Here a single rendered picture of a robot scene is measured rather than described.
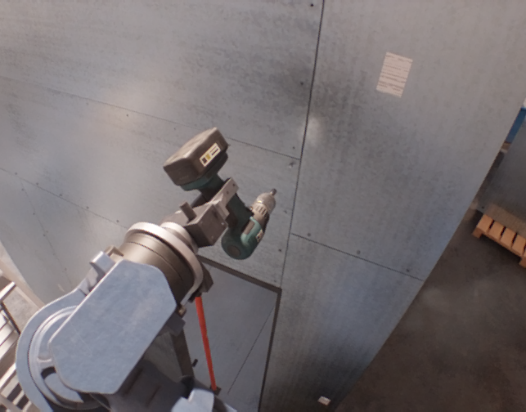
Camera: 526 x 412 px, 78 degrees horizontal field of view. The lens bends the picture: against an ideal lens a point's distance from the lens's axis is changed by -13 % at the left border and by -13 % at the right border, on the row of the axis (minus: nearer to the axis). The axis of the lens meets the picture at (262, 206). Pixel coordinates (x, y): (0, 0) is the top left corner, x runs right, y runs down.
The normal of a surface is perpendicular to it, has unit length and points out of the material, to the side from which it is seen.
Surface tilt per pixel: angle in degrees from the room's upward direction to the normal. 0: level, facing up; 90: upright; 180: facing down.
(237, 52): 90
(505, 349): 0
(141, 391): 34
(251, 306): 0
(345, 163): 90
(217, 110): 90
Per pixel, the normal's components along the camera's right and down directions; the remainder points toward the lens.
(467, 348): 0.06, -0.73
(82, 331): 0.56, -0.43
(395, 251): -0.41, 0.61
